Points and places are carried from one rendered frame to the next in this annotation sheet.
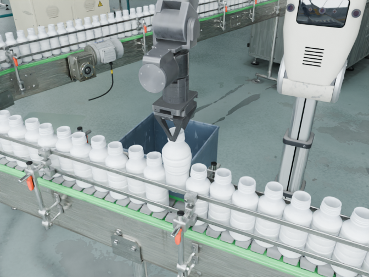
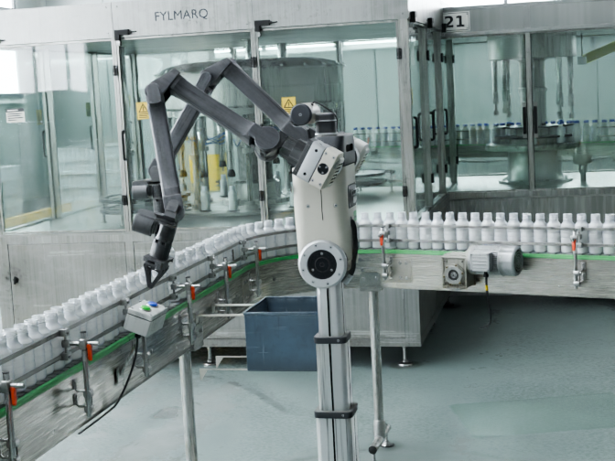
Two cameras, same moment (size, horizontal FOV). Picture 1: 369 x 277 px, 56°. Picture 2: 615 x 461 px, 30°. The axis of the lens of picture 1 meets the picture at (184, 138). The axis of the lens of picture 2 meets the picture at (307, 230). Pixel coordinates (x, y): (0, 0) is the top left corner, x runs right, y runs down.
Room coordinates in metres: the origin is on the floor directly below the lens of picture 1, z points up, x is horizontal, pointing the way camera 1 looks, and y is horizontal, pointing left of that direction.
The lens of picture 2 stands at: (0.36, -4.10, 1.74)
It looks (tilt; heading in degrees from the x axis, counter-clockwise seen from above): 7 degrees down; 78
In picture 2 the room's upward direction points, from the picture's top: 3 degrees counter-clockwise
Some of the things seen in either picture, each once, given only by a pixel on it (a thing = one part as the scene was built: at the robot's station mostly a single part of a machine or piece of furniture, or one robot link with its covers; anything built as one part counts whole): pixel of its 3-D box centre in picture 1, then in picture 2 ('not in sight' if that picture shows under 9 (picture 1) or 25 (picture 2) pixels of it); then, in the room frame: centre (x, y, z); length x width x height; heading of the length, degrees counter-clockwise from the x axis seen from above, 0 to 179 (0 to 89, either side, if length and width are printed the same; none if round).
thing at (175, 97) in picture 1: (175, 90); (161, 208); (0.69, 0.02, 1.35); 0.10 x 0.07 x 0.07; 155
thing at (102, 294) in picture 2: not in sight; (102, 315); (0.44, -0.52, 1.08); 0.06 x 0.06 x 0.17
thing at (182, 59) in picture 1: (173, 63); (158, 190); (0.68, 0.02, 1.41); 0.07 x 0.06 x 0.07; 155
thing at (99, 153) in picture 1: (101, 163); (188, 271); (0.79, 0.23, 1.08); 0.06 x 0.06 x 0.17
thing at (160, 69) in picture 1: (167, 53); (148, 182); (0.65, 0.03, 1.44); 0.12 x 0.09 x 0.12; 155
